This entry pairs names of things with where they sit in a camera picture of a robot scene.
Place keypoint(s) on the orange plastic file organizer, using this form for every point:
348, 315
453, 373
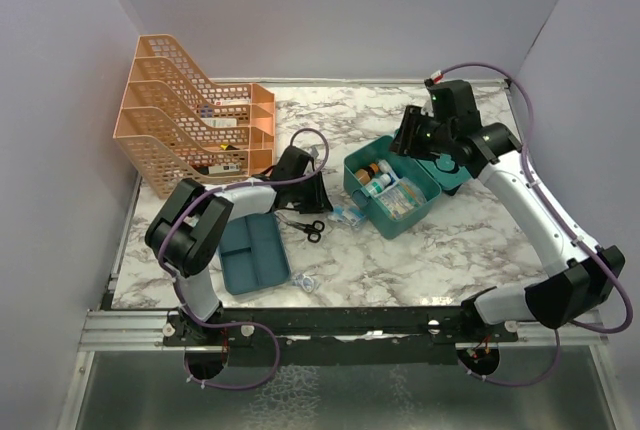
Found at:
176, 123

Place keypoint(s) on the green orange bandage box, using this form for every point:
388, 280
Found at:
401, 199

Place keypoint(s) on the teal divided tray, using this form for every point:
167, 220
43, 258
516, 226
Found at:
252, 255

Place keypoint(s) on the brown iodine bottle orange cap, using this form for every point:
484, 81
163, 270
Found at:
365, 174

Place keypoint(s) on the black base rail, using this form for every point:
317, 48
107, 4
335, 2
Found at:
250, 336

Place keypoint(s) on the clear small plastic packet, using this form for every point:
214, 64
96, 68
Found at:
304, 282

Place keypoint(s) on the small bottle blue cap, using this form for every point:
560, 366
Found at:
386, 168

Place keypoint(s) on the green medicine box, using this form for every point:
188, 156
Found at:
434, 178

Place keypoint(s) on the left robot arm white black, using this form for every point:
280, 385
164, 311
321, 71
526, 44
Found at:
186, 232

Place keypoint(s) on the white bottle green label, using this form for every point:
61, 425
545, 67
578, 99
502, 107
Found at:
378, 184

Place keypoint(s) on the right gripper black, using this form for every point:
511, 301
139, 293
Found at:
405, 142

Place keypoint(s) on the small blue white box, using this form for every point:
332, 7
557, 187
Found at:
348, 215

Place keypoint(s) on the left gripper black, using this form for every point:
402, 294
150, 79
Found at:
312, 207

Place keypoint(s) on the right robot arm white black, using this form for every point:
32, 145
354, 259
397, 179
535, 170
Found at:
580, 272

